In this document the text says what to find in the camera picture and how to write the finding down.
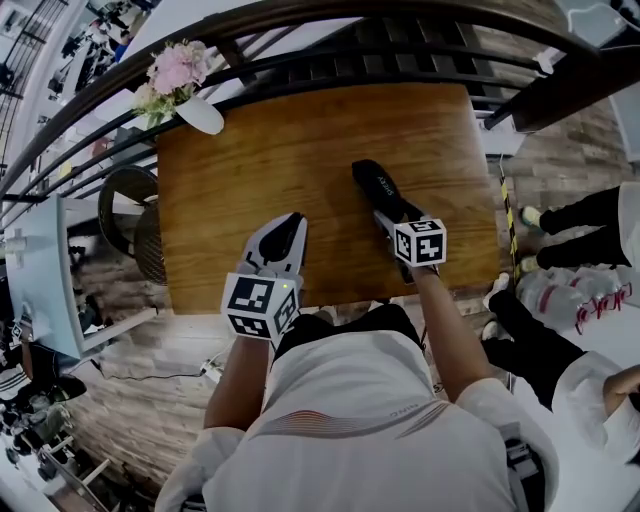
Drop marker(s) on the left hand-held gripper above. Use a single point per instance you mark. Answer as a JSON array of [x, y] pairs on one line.
[[255, 300]]

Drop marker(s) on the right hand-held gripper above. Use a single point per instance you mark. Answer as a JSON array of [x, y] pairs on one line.
[[420, 245]]

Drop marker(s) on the black object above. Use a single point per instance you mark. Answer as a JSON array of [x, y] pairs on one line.
[[377, 185]]

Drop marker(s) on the person's left forearm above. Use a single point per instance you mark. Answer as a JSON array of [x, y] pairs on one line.
[[235, 380]]

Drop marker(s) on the person's right forearm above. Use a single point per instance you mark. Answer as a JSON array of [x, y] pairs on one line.
[[450, 340]]

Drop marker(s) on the person's black shorts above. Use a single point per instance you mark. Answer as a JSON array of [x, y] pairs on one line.
[[360, 320]]

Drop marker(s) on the yellow black striped strip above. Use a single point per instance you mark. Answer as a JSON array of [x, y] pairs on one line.
[[509, 220]]

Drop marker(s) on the white floor stand base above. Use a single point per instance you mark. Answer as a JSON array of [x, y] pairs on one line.
[[500, 136]]

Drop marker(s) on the white power strip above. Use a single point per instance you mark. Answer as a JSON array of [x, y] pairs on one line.
[[211, 371]]

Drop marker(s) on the dark wicker chair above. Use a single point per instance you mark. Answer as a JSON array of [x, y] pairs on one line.
[[135, 225]]

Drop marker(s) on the white vase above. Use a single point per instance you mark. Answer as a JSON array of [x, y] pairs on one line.
[[200, 114]]

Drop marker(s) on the wrapped water bottle pack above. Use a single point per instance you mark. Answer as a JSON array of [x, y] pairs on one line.
[[560, 290]]

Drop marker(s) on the wooden table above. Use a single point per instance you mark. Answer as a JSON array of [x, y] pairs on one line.
[[300, 55]]

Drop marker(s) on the pink flower bouquet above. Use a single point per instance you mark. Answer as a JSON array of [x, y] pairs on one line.
[[175, 75]]

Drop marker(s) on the white box with red print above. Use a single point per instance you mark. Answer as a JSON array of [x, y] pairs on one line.
[[610, 306]]

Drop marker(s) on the white side table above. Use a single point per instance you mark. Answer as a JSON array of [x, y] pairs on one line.
[[40, 280]]

